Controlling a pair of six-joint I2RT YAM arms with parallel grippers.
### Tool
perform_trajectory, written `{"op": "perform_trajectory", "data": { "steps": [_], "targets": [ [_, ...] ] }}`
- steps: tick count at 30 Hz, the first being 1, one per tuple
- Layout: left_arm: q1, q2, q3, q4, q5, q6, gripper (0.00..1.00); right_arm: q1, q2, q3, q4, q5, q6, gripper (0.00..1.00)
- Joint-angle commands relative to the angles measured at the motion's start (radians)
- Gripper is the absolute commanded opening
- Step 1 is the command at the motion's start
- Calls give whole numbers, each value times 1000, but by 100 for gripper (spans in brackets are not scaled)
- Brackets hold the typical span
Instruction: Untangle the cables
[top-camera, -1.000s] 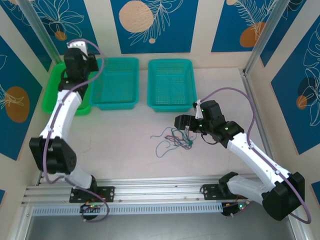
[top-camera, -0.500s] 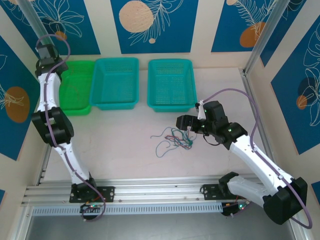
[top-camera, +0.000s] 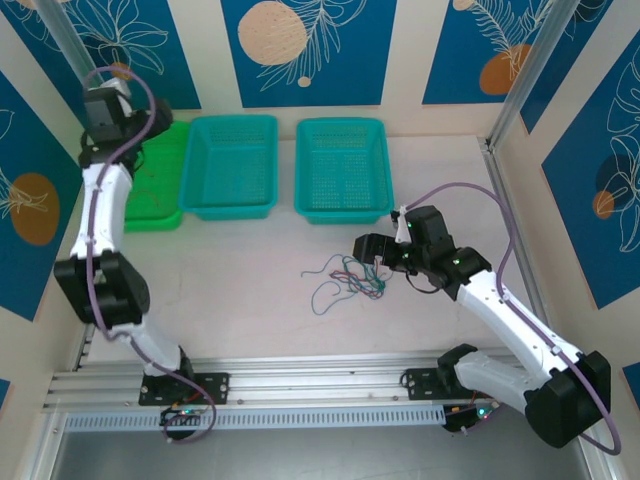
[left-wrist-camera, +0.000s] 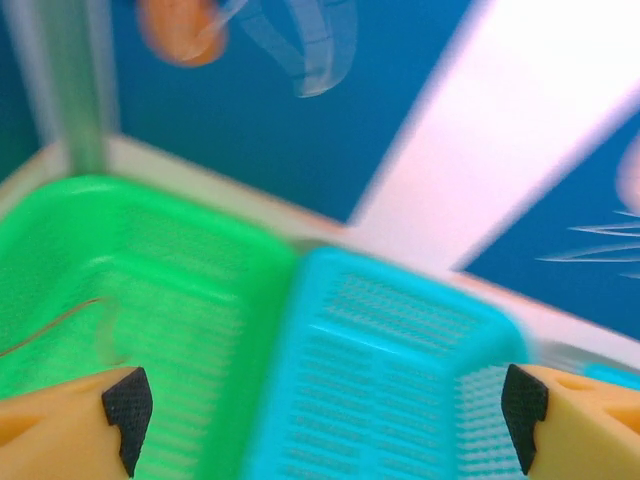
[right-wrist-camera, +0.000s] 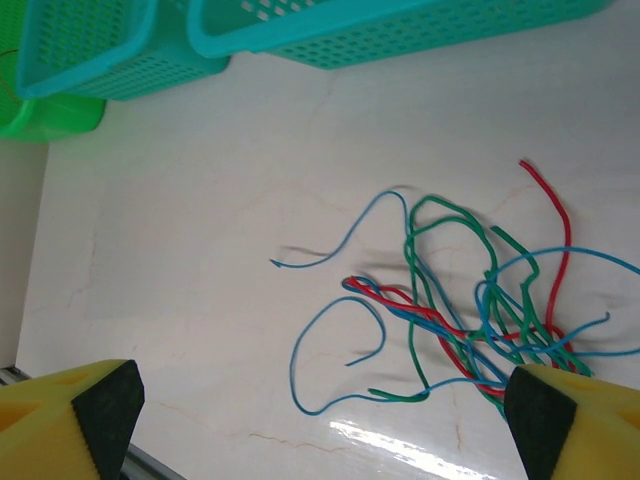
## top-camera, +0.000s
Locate thin green cable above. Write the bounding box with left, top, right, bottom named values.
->
left=349, top=254, right=389, bottom=301

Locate thin orange cable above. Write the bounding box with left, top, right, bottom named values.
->
left=128, top=168, right=164, bottom=214

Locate thin blue cable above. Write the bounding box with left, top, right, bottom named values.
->
left=301, top=253, right=359, bottom=317

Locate bright green plastic basket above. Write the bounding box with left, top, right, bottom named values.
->
left=122, top=119, right=192, bottom=234

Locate teal plastic basket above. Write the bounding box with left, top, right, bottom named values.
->
left=178, top=114, right=280, bottom=222
left=294, top=117, right=396, bottom=226

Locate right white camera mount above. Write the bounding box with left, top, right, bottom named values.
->
left=390, top=204, right=414, bottom=246

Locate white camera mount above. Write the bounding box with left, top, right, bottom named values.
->
left=390, top=204, right=414, bottom=246
left=102, top=77, right=133, bottom=99

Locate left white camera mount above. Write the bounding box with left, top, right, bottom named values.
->
left=102, top=77, right=133, bottom=99

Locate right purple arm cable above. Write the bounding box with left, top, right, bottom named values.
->
left=402, top=182, right=622, bottom=456

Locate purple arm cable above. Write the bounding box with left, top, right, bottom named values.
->
left=82, top=65, right=218, bottom=445
left=402, top=182, right=622, bottom=456

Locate aluminium frame post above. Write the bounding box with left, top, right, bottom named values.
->
left=487, top=0, right=576, bottom=151
left=37, top=0, right=97, bottom=96

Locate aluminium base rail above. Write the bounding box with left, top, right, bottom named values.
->
left=43, top=352, right=526, bottom=412

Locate white slotted cable duct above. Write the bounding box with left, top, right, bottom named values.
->
left=63, top=405, right=449, bottom=433

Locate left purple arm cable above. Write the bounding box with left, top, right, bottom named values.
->
left=82, top=65, right=218, bottom=445

